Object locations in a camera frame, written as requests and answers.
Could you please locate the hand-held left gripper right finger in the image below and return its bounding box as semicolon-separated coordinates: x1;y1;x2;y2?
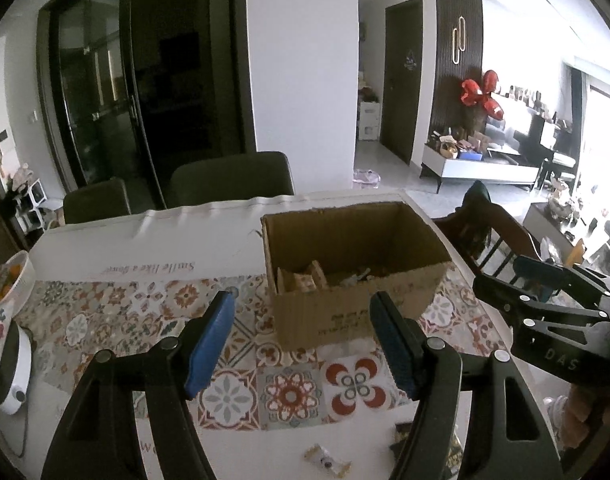
369;290;558;480

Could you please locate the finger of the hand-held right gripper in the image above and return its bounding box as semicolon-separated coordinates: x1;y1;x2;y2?
472;272;610;331
514;256;610;297

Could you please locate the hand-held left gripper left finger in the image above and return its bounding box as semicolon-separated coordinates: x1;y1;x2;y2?
41;290;236;480

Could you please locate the brown cardboard box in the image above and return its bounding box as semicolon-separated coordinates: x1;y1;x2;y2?
261;201;454;352

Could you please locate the dark green printed snack packet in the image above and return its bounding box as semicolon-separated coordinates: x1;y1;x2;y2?
392;422;464;480

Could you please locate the white snack bar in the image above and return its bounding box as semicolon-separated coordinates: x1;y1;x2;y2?
305;444;352;479

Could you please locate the person's right hand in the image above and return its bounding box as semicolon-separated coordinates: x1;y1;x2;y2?
560;387;610;453

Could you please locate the grey coffee table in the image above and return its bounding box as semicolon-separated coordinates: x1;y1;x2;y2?
522;201;586;247

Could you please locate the dark wooden chair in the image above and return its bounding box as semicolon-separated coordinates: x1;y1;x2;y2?
432;180;544;281

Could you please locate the white low sideboard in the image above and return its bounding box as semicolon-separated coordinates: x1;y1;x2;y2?
420;142;544;194

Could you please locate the dark green dining chair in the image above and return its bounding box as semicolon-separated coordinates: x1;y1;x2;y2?
167;151;296;209
62;177;134;225

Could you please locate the red foil balloon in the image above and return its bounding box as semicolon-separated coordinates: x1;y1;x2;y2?
460;71;504;121

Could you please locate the white electric cooker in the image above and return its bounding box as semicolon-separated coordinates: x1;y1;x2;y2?
0;320;36;416

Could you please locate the bowl of oranges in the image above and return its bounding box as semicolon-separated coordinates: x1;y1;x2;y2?
0;250;36;311

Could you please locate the white storage cabinet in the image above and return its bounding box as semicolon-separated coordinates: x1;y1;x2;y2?
359;101;382;141

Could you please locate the small white rack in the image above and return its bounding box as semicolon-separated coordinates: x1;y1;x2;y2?
15;180;48;231

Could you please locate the dark room door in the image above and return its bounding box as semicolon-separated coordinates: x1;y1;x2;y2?
380;0;426;166

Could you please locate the white flower bouquet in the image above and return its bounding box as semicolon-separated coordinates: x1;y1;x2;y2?
7;162;36;196

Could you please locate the dark sliding glass door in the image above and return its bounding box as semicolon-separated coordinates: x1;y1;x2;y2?
37;0;258;202

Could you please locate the dark slatted wall panel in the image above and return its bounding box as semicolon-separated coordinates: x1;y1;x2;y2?
431;0;485;137

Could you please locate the black power cable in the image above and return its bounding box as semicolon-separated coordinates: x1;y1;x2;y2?
4;400;34;459

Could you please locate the white loop wall decor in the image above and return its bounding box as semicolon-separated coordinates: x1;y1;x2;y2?
452;16;468;67

